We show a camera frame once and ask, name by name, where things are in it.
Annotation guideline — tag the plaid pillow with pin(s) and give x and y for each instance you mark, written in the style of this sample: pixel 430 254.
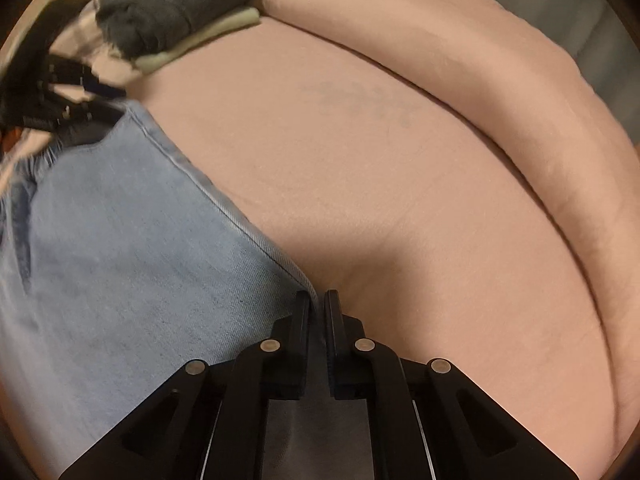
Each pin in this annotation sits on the plaid pillow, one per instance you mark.
pixel 81 40

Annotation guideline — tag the person left hand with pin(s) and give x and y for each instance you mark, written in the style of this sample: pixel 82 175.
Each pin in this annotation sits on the person left hand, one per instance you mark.
pixel 8 139

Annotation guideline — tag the light blue denim pants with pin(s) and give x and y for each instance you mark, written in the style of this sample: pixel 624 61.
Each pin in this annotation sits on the light blue denim pants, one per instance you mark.
pixel 120 261

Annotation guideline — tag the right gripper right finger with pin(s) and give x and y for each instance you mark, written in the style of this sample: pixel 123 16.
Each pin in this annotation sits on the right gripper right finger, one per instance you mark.
pixel 428 420

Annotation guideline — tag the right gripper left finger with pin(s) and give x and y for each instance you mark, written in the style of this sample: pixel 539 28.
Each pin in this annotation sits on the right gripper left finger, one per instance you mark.
pixel 207 421

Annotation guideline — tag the pink duvet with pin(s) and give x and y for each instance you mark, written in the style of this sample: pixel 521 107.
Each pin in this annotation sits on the pink duvet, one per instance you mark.
pixel 526 93

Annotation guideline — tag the teal curtain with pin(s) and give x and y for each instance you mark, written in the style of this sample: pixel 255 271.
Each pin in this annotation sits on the teal curtain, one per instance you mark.
pixel 592 33

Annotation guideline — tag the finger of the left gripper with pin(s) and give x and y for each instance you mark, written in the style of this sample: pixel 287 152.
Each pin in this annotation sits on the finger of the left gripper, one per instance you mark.
pixel 68 72

